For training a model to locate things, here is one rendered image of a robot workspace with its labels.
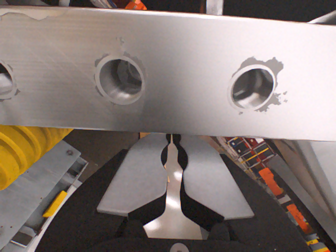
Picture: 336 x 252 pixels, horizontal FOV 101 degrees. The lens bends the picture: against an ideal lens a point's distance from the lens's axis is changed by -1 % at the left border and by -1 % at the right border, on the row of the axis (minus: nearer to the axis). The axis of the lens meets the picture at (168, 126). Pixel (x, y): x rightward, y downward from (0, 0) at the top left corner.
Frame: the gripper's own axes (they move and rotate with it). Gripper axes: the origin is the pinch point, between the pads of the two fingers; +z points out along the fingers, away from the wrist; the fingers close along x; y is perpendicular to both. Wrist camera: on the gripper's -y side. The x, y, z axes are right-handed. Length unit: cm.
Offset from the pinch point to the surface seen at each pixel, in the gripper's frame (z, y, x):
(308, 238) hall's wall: 402, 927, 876
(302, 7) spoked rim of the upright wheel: 9.9, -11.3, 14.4
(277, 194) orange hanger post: 180, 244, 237
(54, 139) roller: 1.9, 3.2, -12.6
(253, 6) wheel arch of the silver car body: 40.5, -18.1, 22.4
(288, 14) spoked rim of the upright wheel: 10.4, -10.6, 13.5
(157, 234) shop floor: 31, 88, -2
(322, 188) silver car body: 9.1, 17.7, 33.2
